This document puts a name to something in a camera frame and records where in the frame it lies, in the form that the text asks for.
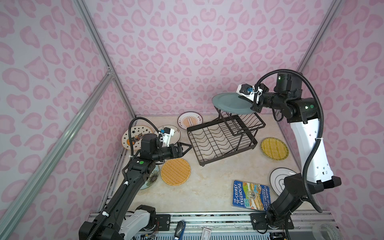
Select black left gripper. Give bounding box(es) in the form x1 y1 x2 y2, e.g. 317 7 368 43
151 142 192 163

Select large grey-green plate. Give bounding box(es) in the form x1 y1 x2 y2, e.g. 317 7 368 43
212 93 254 115

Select black wire dish rack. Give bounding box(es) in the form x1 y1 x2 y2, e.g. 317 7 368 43
187 110 266 167

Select yellow-green woven plate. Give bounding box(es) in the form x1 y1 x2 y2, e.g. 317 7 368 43
261 137 290 161

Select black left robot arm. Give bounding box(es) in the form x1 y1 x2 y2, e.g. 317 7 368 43
79 134 192 240

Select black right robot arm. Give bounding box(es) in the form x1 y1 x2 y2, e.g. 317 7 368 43
247 69 342 229

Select white plate orange sun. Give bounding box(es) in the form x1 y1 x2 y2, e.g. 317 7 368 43
178 111 203 130

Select orange woven plate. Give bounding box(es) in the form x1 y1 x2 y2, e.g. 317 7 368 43
161 158 191 186

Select light blue flower plate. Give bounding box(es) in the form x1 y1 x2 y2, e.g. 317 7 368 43
140 165 160 190

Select star pattern cat plate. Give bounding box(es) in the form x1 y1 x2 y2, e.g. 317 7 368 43
121 125 153 152

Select white plate black rings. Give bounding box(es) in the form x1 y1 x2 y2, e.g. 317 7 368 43
269 167 298 196

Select blue treehouse book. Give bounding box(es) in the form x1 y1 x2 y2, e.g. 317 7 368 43
232 180 271 211

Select white tape roll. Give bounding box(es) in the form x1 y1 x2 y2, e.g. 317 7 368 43
312 223 342 240

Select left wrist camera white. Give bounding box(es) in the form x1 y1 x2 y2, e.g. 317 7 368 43
159 127 175 147

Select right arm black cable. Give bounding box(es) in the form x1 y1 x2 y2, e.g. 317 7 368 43
254 69 325 214

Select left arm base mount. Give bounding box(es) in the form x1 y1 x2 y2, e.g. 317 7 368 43
141 214 171 232

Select blue black tool handle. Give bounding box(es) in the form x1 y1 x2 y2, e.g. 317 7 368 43
174 221 186 240

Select aluminium frame rail front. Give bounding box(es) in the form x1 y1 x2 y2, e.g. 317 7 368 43
80 211 338 240

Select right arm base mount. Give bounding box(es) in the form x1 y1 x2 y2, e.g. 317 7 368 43
250 212 295 232

